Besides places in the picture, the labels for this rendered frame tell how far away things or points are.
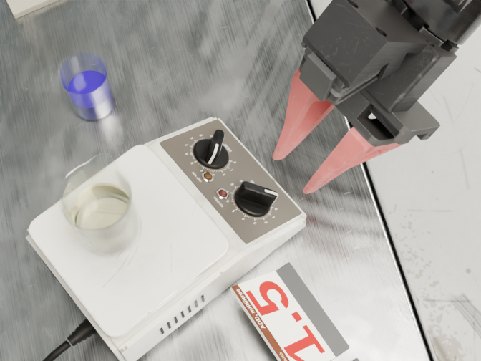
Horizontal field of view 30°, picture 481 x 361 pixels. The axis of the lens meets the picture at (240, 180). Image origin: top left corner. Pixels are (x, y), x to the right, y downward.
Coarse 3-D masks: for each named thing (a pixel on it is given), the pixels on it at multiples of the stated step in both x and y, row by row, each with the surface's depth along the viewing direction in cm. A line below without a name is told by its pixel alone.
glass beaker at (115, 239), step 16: (96, 160) 65; (112, 160) 65; (64, 176) 64; (80, 176) 66; (96, 176) 67; (112, 176) 67; (64, 192) 65; (80, 192) 68; (128, 192) 65; (64, 208) 64; (128, 208) 64; (80, 224) 63; (112, 224) 63; (128, 224) 66; (80, 240) 68; (96, 240) 66; (112, 240) 66; (128, 240) 68
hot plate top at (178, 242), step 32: (128, 160) 73; (160, 160) 73; (160, 192) 72; (32, 224) 71; (64, 224) 71; (160, 224) 71; (192, 224) 71; (64, 256) 70; (96, 256) 70; (128, 256) 70; (160, 256) 70; (192, 256) 70; (224, 256) 70; (96, 288) 69; (128, 288) 69; (160, 288) 69; (96, 320) 68; (128, 320) 68
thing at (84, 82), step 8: (80, 72) 83; (88, 72) 83; (96, 72) 83; (72, 80) 82; (80, 80) 82; (88, 80) 82; (96, 80) 82; (72, 88) 82; (80, 88) 82; (88, 88) 82; (96, 88) 82
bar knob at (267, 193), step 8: (248, 184) 74; (240, 192) 74; (248, 192) 74; (256, 192) 74; (264, 192) 74; (272, 192) 75; (240, 200) 75; (248, 200) 75; (256, 200) 75; (264, 200) 75; (272, 200) 75; (240, 208) 74; (248, 208) 74; (256, 208) 75; (264, 208) 75; (256, 216) 75
